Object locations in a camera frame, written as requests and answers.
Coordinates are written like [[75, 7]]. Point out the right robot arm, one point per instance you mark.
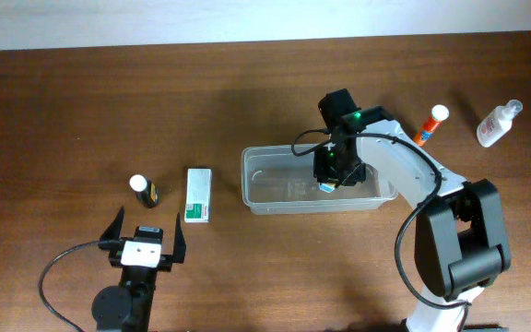
[[461, 243]]

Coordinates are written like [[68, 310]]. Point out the dark bottle white cap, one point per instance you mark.
[[145, 191]]

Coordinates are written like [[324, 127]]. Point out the small jar gold lid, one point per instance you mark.
[[327, 187]]

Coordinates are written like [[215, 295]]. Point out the clear plastic container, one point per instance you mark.
[[275, 182]]

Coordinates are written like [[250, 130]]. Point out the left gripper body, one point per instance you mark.
[[165, 263]]

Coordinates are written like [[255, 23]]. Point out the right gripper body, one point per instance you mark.
[[331, 164]]

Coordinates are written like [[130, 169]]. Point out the white spray bottle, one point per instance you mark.
[[498, 123]]

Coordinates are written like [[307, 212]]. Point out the orange tube white cap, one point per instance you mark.
[[439, 113]]

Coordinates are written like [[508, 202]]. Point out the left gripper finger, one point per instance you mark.
[[111, 236], [179, 245]]

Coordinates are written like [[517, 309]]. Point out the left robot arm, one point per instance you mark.
[[127, 305]]

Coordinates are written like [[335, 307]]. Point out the white green medicine box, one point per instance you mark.
[[198, 196]]

